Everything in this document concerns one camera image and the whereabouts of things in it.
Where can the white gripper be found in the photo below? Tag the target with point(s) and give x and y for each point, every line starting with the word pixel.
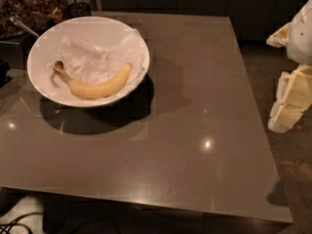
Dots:
pixel 300 38

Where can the yellow banana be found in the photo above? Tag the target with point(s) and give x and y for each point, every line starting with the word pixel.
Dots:
pixel 104 89

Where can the white bowl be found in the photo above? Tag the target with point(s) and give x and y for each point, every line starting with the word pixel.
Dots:
pixel 104 32

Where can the white crumpled paper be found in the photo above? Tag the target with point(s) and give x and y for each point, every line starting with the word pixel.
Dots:
pixel 84 60

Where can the glass jar with snacks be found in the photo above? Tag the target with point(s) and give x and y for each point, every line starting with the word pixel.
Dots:
pixel 14 8
pixel 53 9

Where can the metal spoon handle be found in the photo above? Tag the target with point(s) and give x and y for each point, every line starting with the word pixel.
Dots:
pixel 17 21

